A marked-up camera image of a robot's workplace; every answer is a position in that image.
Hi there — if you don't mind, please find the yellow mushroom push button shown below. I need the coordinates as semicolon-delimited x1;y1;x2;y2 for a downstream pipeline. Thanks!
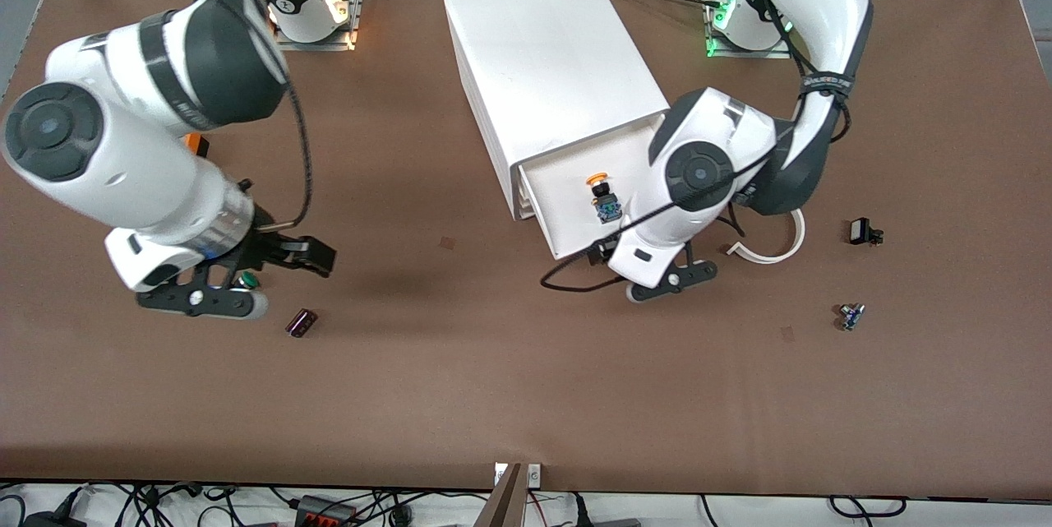
585;172;623;224

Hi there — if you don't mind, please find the white plastic drawer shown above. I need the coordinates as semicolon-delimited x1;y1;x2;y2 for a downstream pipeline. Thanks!
518;118;671;261

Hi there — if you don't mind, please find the white plastic drawer cabinet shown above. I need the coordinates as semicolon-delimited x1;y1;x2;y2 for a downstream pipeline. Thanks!
444;0;671;222

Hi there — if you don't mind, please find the white curved plastic clip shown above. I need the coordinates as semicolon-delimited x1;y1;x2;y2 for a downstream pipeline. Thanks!
727;209;807;265

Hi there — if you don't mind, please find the black power strip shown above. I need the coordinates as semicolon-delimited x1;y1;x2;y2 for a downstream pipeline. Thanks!
294;494;358;527

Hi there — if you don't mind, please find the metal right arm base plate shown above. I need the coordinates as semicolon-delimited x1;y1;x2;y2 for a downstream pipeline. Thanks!
271;0;365;52

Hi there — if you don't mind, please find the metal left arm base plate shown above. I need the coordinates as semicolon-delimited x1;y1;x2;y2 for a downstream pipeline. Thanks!
704;0;794;59

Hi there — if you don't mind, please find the white metal bracket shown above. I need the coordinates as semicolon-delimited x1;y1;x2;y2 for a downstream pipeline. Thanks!
493;463;543;487

